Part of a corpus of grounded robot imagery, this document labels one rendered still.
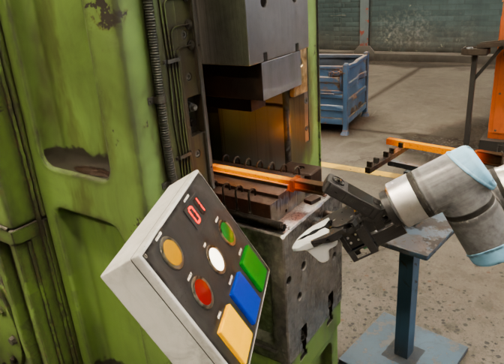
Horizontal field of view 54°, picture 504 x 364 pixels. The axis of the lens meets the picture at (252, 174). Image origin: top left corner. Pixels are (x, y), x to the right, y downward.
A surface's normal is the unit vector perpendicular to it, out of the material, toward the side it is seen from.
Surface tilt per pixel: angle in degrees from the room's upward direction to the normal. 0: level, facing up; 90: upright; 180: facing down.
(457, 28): 89
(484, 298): 0
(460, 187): 89
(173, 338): 90
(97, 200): 90
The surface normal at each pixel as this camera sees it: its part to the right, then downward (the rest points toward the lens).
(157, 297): -0.15, 0.38
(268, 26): 0.83, 0.16
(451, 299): -0.07, -0.93
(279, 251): -0.55, 0.35
